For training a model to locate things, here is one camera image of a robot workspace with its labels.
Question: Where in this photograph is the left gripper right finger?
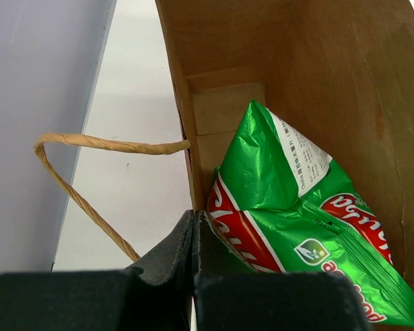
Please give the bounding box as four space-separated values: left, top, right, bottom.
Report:
193 212 371 330

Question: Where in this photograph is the green white chips bag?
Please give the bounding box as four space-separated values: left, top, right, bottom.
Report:
207 101 414 328

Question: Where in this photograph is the red brown paper bag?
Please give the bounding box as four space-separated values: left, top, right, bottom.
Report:
33 0 414 331

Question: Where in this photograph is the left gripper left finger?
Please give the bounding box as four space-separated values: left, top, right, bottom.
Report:
0 210 195 330

